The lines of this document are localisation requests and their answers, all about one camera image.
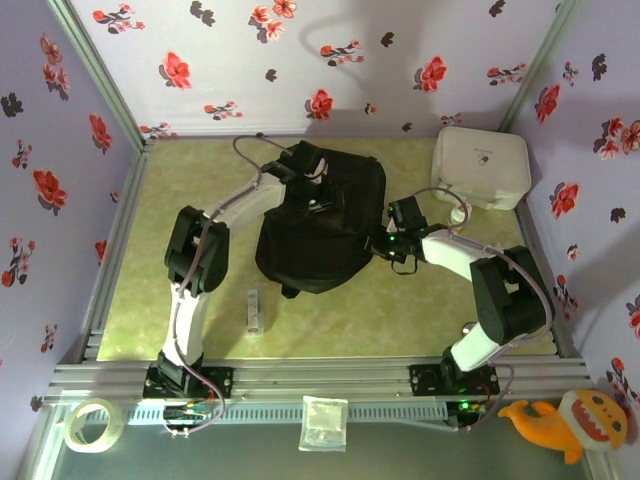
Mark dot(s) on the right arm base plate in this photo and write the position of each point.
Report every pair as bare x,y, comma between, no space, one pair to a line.
425,377

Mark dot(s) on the white zipped storage case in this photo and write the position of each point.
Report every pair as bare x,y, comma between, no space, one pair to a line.
480,160

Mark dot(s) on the orange shark plush toy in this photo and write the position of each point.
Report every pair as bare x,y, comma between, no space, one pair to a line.
550,425

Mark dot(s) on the black backpack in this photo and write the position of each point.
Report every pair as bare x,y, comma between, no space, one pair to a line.
320,250

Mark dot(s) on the aluminium corner post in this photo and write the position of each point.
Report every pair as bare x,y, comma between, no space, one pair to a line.
95,65
542,62

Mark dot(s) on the aluminium frame rail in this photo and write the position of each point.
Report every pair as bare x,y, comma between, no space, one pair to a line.
320,372

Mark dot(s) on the clear tape roll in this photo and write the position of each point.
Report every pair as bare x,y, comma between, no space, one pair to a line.
75,425

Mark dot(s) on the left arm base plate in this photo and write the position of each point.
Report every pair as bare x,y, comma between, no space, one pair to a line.
220,382

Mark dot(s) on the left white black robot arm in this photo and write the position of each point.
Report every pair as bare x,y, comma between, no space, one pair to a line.
250,200

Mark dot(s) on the small white bottle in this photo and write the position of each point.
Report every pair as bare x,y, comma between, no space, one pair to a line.
457,216

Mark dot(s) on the clear plastic pencil case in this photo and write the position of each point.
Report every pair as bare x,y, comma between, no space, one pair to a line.
255,312

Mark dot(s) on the clear plastic bag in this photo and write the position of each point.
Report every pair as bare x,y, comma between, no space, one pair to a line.
323,422

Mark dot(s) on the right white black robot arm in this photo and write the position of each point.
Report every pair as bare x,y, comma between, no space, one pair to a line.
450,250

